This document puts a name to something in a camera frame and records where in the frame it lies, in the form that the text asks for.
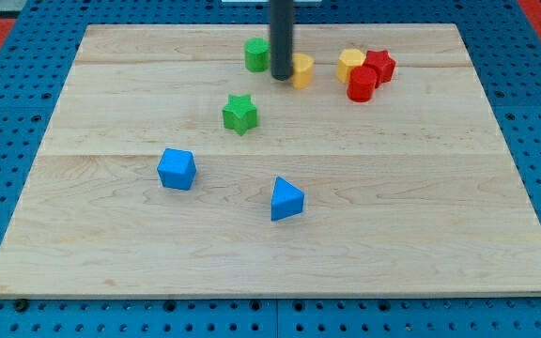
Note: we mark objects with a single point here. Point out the yellow heart block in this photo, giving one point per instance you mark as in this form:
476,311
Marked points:
303,70

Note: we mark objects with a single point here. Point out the blue triangle block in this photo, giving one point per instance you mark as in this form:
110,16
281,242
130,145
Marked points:
287,200

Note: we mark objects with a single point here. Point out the green star block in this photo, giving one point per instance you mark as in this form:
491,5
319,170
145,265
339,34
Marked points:
239,114

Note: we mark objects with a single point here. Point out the blue cube block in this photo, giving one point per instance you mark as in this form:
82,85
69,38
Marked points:
176,169

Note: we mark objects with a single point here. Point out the light wooden board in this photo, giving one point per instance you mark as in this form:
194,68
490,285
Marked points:
413,194

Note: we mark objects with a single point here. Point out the green cylinder block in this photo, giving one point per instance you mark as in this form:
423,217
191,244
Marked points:
256,54

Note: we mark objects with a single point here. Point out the red cylinder block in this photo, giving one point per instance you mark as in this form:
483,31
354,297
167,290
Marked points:
362,83

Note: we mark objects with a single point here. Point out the yellow hexagon block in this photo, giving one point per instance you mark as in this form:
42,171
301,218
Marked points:
348,60

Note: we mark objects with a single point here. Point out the red star block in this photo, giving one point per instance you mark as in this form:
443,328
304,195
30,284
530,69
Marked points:
382,64

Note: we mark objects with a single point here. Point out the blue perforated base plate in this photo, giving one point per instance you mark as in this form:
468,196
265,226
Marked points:
39,39

